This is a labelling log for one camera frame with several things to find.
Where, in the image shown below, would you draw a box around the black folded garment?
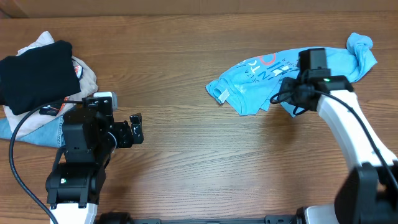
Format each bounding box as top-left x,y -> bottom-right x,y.
1,40 -> 81,115

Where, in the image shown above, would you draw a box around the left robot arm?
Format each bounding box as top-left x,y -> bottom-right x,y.
45,108 -> 144,223

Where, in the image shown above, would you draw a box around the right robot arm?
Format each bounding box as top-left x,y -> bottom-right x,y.
271,48 -> 397,223

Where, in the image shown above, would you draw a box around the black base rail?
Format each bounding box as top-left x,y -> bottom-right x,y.
94,212 -> 305,224

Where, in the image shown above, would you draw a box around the blue denim jeans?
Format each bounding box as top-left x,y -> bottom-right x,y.
1,104 -> 74,147

